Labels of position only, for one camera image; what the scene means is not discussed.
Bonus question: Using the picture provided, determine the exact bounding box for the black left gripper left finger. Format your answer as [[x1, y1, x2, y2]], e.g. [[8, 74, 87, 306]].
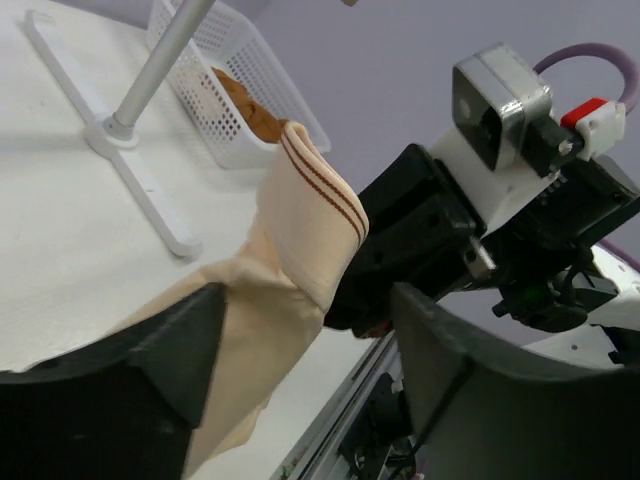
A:
[[1, 283, 225, 479]]

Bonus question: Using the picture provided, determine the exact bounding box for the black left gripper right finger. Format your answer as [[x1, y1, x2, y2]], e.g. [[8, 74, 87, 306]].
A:
[[390, 284, 639, 480]]

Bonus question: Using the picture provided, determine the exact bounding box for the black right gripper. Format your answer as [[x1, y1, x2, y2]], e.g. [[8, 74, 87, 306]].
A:
[[324, 144, 639, 338]]

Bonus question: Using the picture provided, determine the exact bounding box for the beige underwear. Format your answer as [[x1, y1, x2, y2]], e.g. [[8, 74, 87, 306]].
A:
[[99, 122, 369, 479]]

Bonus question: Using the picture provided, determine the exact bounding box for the brown underwear in basket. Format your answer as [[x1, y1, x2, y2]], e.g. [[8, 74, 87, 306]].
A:
[[212, 67, 288, 144]]

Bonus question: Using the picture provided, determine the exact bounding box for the white clothes rack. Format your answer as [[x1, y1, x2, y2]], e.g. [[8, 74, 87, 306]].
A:
[[25, 0, 213, 259]]

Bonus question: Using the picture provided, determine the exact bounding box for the white plastic basket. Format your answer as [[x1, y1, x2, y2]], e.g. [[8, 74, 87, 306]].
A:
[[167, 1, 331, 169]]

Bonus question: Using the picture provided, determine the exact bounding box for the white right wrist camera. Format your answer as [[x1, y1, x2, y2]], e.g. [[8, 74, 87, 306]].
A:
[[428, 43, 639, 233]]

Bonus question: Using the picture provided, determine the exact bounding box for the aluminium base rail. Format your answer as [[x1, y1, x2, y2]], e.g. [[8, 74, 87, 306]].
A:
[[271, 334, 424, 479]]

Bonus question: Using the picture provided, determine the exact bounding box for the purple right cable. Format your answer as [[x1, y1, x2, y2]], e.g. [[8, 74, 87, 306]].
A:
[[532, 42, 640, 109]]

